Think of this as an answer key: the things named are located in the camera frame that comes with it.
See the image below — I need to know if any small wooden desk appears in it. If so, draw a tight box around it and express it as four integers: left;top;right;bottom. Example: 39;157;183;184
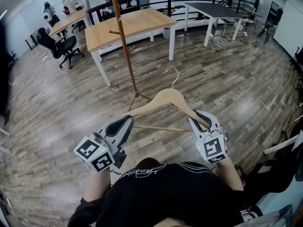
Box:
23;29;39;51

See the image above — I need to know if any person's black printed shirt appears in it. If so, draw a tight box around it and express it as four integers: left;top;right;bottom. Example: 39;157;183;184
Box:
67;157;264;227

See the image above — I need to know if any long wooden desk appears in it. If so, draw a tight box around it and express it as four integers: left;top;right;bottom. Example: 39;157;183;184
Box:
48;9;92;38

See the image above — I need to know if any light wooden hanger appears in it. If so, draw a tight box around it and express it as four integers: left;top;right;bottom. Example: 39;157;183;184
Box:
122;67;211;133

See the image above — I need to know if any person's left forearm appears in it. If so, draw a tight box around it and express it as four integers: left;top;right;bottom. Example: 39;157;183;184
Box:
82;168;112;203

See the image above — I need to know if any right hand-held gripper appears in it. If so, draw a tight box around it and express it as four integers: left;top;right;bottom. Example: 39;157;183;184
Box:
188;110;230;165

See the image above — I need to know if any wooden table with white legs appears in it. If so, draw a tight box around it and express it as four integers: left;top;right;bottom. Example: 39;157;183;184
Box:
84;7;178;87

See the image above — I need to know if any white rod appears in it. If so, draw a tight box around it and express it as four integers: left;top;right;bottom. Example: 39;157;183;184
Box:
264;135;298;155

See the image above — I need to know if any person's right forearm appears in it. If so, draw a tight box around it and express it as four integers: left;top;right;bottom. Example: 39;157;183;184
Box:
214;158;244;192

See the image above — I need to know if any white floor cable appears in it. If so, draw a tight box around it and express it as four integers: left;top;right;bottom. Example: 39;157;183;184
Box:
209;34;234;51

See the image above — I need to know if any dark table with white legs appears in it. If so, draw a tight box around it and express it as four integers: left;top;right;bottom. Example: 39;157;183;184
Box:
184;2;244;48

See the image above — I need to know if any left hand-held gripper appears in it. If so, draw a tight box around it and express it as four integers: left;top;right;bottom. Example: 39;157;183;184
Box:
73;115;134;174

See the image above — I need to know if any black office chair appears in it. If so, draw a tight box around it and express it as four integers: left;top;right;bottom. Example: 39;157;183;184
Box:
37;27;85;70

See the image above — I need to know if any black tripod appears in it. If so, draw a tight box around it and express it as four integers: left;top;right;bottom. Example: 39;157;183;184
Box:
257;7;284;44

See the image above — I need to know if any brown wooden coat rack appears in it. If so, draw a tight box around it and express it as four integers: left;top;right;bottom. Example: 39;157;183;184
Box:
96;0;152;113

